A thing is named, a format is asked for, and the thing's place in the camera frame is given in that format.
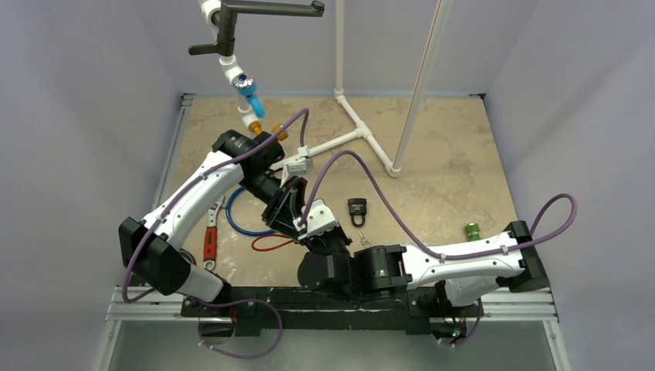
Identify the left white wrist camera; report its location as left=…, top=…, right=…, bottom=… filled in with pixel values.
left=280, top=145, right=314, bottom=186

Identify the black padlock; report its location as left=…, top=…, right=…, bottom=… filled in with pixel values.
left=348, top=198, right=368, bottom=228

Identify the red handled adjustable wrench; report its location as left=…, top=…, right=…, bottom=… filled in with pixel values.
left=203, top=196, right=225, bottom=271

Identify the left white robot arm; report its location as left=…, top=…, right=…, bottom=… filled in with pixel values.
left=118, top=130, right=284, bottom=316

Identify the white PVC pipe frame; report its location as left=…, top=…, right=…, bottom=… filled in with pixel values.
left=198, top=0, right=454, bottom=179

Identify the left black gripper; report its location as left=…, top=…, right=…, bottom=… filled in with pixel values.
left=239, top=168, right=307, bottom=239

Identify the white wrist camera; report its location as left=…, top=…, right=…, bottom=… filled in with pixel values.
left=293, top=199, right=340, bottom=241
left=280, top=145, right=314, bottom=186

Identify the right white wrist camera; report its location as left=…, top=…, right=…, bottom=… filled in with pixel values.
left=293, top=199, right=340, bottom=241

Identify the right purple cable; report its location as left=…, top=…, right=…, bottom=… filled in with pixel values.
left=301, top=150, right=580, bottom=349

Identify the green cylinder object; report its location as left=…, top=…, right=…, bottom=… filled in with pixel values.
left=464, top=223, right=480, bottom=241

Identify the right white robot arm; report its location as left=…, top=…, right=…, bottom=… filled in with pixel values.
left=297, top=220, right=550, bottom=315

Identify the blue valve fitting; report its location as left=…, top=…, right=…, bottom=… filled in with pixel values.
left=232, top=73, right=266, bottom=118

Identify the orange brass valve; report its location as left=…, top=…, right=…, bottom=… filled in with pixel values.
left=249, top=121, right=288, bottom=141

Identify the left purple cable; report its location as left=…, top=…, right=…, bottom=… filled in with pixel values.
left=120, top=107, right=311, bottom=360

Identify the blue cable lock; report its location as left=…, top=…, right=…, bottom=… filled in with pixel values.
left=225, top=187, right=275, bottom=237

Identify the purple cable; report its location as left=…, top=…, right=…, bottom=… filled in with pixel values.
left=120, top=107, right=311, bottom=360
left=301, top=150, right=580, bottom=349

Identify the red cable padlock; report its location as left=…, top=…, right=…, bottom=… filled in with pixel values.
left=250, top=233, right=296, bottom=253

